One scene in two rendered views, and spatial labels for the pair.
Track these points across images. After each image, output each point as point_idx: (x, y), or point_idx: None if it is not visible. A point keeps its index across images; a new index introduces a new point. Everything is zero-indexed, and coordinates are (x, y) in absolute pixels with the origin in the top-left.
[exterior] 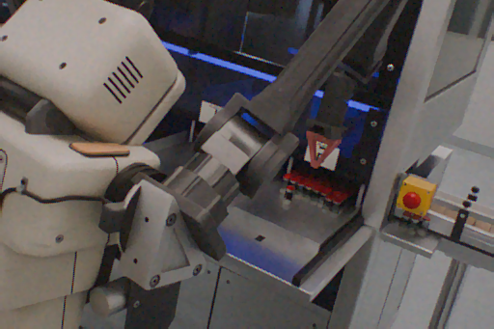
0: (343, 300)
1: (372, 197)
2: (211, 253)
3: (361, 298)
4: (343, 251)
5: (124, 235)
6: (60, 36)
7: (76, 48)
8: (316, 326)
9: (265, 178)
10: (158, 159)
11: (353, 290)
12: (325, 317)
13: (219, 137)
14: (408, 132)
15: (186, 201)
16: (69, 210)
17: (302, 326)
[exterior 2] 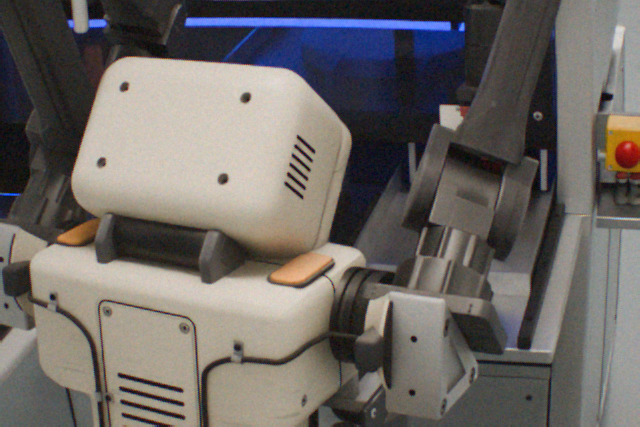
0: (566, 342)
1: (569, 167)
2: (491, 348)
3: (589, 328)
4: (561, 270)
5: (388, 368)
6: (191, 136)
7: (229, 148)
8: (533, 397)
9: (519, 228)
10: (361, 253)
11: (577, 321)
12: (544, 378)
13: (446, 197)
14: (591, 52)
15: (453, 298)
16: (306, 362)
17: (510, 406)
